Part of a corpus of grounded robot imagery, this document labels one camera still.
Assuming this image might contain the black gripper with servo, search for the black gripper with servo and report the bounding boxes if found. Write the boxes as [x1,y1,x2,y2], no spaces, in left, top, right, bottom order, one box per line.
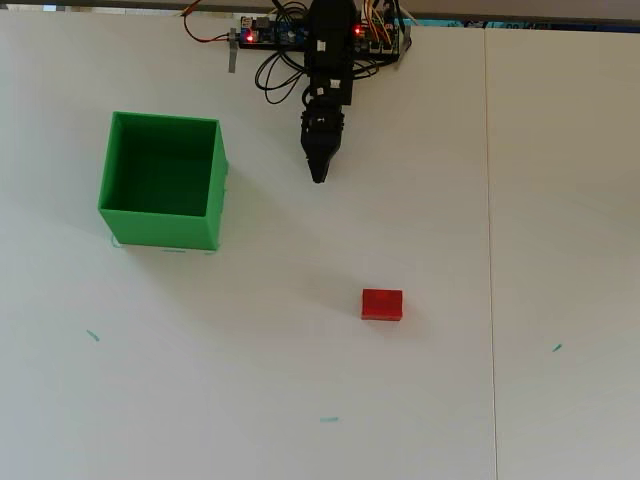
[299,73,356,185]

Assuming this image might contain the grey flat cable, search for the grey flat cable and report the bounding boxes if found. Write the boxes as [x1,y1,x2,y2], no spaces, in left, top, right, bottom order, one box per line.
[396,0,414,54]

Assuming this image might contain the red rectangular block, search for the red rectangular block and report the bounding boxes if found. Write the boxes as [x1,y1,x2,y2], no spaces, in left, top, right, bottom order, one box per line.
[360,288,405,322]

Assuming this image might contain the green open plastic bin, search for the green open plastic bin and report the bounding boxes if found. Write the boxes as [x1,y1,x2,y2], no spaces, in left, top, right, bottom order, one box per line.
[97,110,231,252]

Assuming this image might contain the coloured jumper wires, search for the coloured jumper wires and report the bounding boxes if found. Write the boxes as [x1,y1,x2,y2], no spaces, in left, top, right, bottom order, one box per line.
[359,0,401,51]

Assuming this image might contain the black servo cable bundle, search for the black servo cable bundle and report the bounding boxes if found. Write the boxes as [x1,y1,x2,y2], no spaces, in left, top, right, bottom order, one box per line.
[254,0,382,106]

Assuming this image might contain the thin red wire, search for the thin red wire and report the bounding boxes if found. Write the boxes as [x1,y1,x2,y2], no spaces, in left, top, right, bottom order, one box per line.
[180,0,236,45]

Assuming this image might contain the circuit board with jumper wires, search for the circuit board with jumper wires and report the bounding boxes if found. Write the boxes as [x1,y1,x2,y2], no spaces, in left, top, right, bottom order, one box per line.
[353,19,401,55]

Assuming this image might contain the blue circuit board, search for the blue circuit board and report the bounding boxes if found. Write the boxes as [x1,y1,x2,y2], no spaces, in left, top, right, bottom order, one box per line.
[238,15,307,46]

